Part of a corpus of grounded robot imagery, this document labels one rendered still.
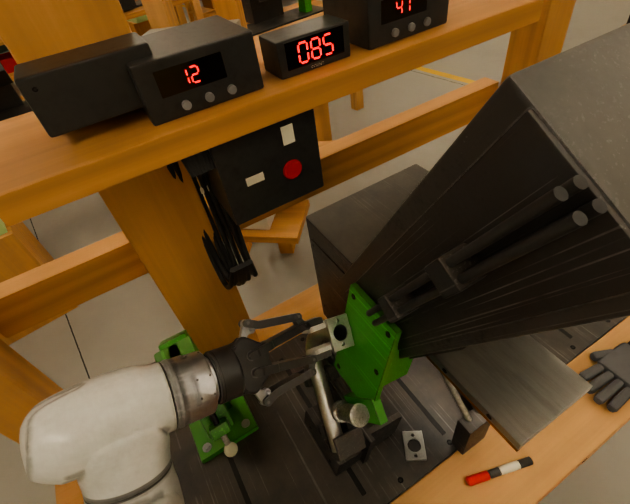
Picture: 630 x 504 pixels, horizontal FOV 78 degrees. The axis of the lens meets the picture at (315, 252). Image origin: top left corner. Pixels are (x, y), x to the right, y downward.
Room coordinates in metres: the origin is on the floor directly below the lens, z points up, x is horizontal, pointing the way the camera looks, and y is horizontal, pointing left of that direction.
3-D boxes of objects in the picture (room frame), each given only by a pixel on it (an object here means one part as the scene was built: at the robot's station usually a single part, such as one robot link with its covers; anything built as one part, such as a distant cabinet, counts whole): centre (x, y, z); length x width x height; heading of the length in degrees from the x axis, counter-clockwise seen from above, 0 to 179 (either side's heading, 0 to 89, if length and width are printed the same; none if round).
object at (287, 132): (0.59, 0.06, 1.42); 0.17 x 0.12 x 0.15; 114
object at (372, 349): (0.36, -0.08, 1.17); 0.13 x 0.12 x 0.20; 114
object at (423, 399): (0.45, -0.12, 0.89); 1.10 x 0.42 x 0.02; 114
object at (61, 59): (0.53, 0.23, 1.59); 0.15 x 0.07 x 0.07; 114
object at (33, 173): (0.68, -0.02, 1.52); 0.90 x 0.25 x 0.04; 114
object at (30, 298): (0.78, 0.03, 1.23); 1.30 x 0.05 x 0.09; 114
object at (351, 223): (0.62, -0.16, 1.07); 0.30 x 0.18 x 0.34; 114
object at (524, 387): (0.39, -0.23, 1.11); 0.39 x 0.16 x 0.03; 24
